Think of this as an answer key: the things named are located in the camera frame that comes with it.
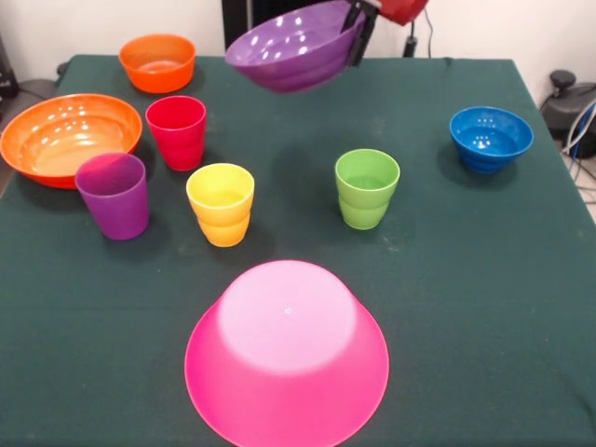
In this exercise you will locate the red cup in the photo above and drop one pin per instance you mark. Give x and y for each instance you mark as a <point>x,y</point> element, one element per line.
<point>177,139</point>

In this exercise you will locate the blue bowl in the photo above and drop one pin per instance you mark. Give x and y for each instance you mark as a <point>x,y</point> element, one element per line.
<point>491,139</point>

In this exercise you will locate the large orange bowl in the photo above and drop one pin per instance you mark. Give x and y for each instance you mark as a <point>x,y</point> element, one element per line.
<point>60,135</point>

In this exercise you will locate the dark green tablecloth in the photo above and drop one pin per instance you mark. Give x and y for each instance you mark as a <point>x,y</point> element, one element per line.
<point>465,326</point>

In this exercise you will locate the green cup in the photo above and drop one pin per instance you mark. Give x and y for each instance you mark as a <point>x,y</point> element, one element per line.
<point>368,195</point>

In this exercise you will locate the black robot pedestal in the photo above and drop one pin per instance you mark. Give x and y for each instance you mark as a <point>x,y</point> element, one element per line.
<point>237,21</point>

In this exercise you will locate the yellow cup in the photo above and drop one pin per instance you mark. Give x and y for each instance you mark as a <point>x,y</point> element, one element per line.
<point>221,219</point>

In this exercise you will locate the pink bowl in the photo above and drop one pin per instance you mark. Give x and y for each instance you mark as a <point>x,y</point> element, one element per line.
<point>279,372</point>

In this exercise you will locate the black pedestal foot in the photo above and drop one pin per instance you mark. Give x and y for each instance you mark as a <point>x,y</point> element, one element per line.
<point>39,86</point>
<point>565,112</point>

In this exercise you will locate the small orange bowl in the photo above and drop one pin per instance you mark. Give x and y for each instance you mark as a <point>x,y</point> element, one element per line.
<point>158,74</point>

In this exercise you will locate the purple bowl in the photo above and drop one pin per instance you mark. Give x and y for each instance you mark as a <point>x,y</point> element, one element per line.
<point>288,70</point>

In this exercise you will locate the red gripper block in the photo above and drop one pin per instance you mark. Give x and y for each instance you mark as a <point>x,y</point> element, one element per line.
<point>402,9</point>

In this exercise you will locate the purple cup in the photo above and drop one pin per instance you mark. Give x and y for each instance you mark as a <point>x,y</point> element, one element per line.
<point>114,205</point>

